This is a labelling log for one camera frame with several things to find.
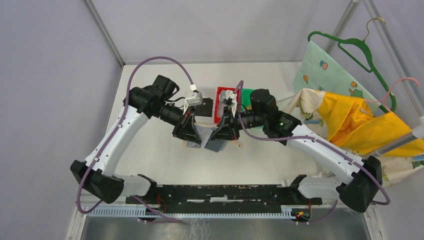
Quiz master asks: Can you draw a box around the light green cartoon cloth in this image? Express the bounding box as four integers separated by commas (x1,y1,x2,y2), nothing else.
292,40,395,111

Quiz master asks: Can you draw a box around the green clothes hanger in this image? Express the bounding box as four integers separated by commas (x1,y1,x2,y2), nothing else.
307,31,396,114

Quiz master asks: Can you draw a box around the yellow cloth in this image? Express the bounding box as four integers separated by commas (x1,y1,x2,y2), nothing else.
317,92,412,155

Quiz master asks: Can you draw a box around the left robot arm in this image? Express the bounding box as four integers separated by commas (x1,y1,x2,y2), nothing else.
70,75,202,204

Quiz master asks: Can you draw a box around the pink clothes hanger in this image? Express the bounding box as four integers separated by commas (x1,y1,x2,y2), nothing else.
362,76,421,114

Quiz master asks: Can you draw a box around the metal clothes rail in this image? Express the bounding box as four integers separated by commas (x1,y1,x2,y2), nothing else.
370,116,424,157

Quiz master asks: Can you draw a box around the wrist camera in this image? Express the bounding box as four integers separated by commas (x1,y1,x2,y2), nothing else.
183,84,203,115
219,90,238,117

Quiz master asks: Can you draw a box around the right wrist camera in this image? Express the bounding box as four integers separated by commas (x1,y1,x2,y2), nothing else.
219,90,238,117

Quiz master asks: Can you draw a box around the white slotted cable duct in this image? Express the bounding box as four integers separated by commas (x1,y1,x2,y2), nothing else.
82,206,296,220

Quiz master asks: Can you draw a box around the cream cartoon print cloth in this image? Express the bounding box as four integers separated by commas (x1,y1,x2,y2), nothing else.
282,88,424,187

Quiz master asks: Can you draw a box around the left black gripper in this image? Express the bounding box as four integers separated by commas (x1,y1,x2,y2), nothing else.
153,100,203,145

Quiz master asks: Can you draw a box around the red plastic bin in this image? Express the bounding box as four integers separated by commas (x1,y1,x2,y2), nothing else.
213,86,242,124

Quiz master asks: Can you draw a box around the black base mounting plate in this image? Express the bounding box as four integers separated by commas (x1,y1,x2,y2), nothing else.
141,184,323,214

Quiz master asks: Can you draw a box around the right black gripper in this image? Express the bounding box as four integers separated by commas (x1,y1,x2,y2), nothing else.
210,104,266,141

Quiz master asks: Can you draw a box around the green plastic bin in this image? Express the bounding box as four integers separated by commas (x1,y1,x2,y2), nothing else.
241,88,254,111

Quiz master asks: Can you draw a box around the white plastic bin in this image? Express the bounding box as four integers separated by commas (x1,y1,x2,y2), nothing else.
198,87,217,100

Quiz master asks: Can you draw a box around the black VIP cards stack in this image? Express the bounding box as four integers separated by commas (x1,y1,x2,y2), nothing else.
194,97,214,118

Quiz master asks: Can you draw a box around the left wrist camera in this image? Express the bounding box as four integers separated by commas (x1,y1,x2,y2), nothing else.
183,84,203,115

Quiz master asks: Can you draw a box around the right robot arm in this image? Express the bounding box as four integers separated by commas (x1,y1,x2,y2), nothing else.
210,88,383,213

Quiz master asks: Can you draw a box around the aluminium rail frame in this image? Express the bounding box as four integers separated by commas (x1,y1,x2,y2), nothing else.
74,184,377,208

